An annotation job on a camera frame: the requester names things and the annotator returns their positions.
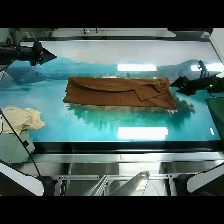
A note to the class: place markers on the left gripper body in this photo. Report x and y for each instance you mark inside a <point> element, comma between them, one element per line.
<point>41,55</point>

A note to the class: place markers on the cream garment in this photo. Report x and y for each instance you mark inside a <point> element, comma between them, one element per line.
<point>20,117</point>

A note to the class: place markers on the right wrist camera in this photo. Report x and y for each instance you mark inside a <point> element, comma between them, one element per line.
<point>201,68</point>

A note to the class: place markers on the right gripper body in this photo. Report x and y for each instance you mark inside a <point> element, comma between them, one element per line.
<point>181,85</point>

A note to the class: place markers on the brown shirt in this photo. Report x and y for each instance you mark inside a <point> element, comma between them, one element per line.
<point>116,93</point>

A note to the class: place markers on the pale green garment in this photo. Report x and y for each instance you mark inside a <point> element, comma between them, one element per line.
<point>15,148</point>

